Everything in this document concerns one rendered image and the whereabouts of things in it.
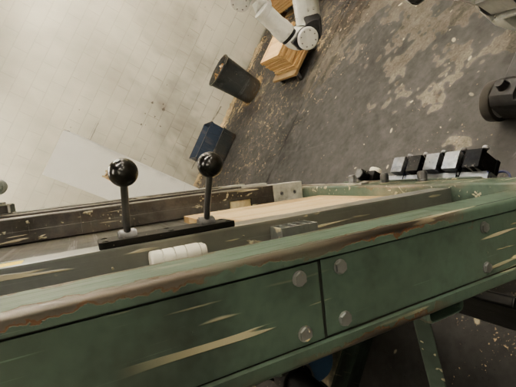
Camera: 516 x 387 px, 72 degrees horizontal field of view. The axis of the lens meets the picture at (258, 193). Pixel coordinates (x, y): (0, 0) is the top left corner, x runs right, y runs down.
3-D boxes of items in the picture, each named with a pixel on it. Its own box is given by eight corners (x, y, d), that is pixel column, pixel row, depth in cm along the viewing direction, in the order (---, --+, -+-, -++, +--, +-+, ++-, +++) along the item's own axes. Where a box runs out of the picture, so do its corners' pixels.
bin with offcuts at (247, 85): (267, 74, 526) (229, 50, 499) (253, 105, 524) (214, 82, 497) (254, 80, 573) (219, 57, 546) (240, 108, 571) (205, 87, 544)
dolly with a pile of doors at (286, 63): (322, 40, 404) (295, 18, 388) (303, 81, 402) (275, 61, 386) (296, 51, 460) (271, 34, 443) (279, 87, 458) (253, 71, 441)
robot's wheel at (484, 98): (473, 92, 167) (483, 129, 174) (483, 90, 163) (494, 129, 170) (500, 73, 172) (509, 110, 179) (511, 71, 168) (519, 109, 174)
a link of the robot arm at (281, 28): (256, 22, 129) (294, 57, 137) (263, 24, 120) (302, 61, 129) (275, -3, 126) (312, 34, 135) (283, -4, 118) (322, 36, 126)
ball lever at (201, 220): (220, 233, 56) (228, 157, 50) (198, 237, 55) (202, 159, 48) (213, 219, 59) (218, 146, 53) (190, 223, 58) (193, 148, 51)
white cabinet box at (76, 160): (216, 197, 497) (63, 129, 412) (199, 235, 494) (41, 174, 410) (205, 191, 552) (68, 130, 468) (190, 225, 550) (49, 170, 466)
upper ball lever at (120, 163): (143, 247, 51) (140, 164, 45) (116, 253, 50) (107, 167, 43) (138, 232, 54) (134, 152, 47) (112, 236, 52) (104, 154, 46)
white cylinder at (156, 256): (153, 275, 47) (210, 262, 51) (150, 253, 47) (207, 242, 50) (149, 270, 50) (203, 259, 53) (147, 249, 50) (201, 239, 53)
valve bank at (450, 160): (542, 166, 97) (494, 124, 87) (530, 214, 94) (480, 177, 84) (397, 174, 141) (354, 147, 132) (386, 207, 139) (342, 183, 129)
